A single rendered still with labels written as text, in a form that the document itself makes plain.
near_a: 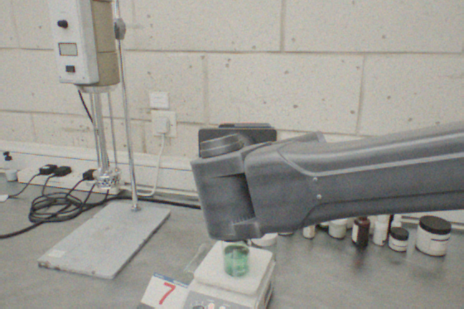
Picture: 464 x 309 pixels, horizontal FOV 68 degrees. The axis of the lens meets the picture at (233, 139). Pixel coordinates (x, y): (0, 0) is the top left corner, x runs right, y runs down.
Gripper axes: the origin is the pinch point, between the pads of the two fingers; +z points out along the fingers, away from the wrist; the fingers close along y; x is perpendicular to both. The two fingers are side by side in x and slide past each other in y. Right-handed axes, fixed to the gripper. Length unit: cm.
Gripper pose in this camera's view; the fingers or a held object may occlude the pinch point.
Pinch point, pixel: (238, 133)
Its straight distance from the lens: 53.5
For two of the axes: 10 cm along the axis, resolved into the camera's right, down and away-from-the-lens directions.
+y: -10.0, 0.0, 0.2
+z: 0.2, -2.9, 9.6
